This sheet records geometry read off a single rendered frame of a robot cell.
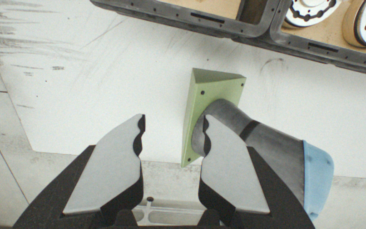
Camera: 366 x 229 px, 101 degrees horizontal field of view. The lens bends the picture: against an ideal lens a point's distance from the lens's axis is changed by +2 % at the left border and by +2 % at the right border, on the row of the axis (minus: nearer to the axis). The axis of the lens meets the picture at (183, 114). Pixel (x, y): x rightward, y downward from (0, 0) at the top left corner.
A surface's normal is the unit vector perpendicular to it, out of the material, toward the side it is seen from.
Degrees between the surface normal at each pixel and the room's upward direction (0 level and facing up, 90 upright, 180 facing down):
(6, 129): 0
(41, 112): 0
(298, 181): 47
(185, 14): 0
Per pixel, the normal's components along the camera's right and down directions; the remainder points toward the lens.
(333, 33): -0.03, 0.43
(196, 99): 0.69, 0.40
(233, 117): 0.04, -0.57
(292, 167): -0.50, -0.34
